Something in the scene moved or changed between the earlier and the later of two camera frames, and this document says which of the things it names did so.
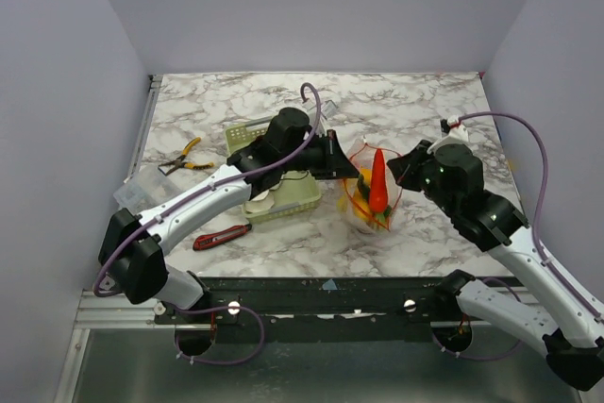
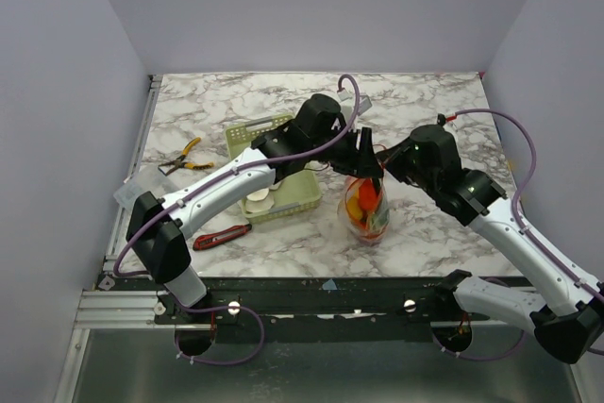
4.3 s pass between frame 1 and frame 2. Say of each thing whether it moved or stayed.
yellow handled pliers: stayed
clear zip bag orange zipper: moved
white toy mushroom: stayed
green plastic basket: stayed
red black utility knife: stayed
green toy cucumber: moved
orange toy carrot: moved
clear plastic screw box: stayed
